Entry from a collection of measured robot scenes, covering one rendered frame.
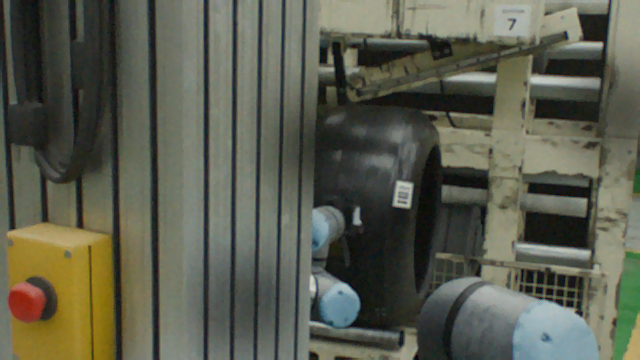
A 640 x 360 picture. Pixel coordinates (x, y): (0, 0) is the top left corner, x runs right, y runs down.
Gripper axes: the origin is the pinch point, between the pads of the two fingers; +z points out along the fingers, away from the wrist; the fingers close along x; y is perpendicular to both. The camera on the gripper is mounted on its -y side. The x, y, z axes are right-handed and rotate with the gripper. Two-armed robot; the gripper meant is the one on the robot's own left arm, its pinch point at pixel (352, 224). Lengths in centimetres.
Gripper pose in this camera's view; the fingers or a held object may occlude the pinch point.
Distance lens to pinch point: 179.6
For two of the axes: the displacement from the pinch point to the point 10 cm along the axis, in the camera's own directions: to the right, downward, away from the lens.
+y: 0.8, -9.9, -0.9
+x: -9.6, -1.0, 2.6
